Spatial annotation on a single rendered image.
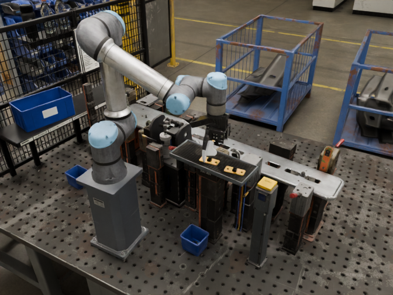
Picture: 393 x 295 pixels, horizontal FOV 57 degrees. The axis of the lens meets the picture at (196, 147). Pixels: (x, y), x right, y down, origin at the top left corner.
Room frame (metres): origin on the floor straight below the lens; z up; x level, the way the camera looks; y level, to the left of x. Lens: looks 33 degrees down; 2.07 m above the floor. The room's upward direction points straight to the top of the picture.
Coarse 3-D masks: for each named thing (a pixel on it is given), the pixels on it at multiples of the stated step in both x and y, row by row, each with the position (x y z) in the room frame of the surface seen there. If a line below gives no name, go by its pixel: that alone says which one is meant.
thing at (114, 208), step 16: (80, 176) 1.25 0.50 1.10; (128, 176) 1.25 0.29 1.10; (96, 192) 1.19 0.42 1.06; (112, 192) 1.14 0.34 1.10; (128, 192) 1.22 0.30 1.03; (96, 208) 1.20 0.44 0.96; (112, 208) 1.16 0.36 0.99; (128, 208) 1.21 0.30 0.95; (96, 224) 1.21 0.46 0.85; (112, 224) 1.16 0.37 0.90; (128, 224) 1.20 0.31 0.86; (96, 240) 1.23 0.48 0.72; (112, 240) 1.17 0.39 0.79; (128, 240) 1.19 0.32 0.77
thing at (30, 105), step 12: (36, 96) 1.95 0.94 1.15; (48, 96) 2.00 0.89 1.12; (60, 96) 2.05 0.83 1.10; (12, 108) 1.82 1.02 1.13; (24, 108) 1.89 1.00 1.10; (36, 108) 1.78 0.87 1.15; (48, 108) 1.83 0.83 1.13; (60, 108) 1.88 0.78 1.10; (72, 108) 1.93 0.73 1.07; (24, 120) 1.73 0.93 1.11; (36, 120) 1.77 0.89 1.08; (48, 120) 1.82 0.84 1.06
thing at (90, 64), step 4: (72, 28) 2.26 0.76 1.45; (76, 28) 2.28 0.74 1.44; (76, 40) 2.27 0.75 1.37; (76, 44) 2.27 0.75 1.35; (76, 48) 2.26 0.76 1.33; (80, 52) 2.28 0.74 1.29; (84, 52) 2.31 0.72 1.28; (84, 56) 2.30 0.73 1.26; (88, 56) 2.33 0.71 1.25; (80, 60) 2.27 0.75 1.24; (84, 60) 2.30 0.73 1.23; (88, 60) 2.33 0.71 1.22; (92, 60) 2.35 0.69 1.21; (80, 64) 2.27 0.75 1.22; (84, 64) 2.30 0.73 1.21; (88, 64) 2.32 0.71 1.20; (92, 64) 2.35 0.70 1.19; (96, 64) 2.38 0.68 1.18; (80, 68) 2.26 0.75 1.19; (88, 68) 2.32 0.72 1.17; (92, 68) 2.34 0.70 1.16; (96, 68) 2.37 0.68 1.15; (80, 72) 2.26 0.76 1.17; (88, 72) 2.31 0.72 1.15
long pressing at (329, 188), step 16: (144, 112) 2.02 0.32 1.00; (160, 112) 2.02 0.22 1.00; (192, 128) 1.82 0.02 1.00; (224, 144) 1.66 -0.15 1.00; (240, 144) 1.66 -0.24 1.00; (272, 160) 1.50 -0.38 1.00; (288, 160) 1.50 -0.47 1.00; (272, 176) 1.37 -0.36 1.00; (288, 176) 1.38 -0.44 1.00; (320, 176) 1.38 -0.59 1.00; (320, 192) 1.26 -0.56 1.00; (336, 192) 1.26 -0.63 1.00
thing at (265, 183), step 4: (260, 180) 1.14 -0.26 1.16; (264, 180) 1.14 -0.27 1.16; (268, 180) 1.14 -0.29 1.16; (272, 180) 1.14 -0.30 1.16; (260, 184) 1.12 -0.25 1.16; (264, 184) 1.12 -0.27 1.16; (268, 184) 1.12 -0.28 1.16; (272, 184) 1.12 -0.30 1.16; (264, 188) 1.10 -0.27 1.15; (268, 188) 1.09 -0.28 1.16; (272, 188) 1.10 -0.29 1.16
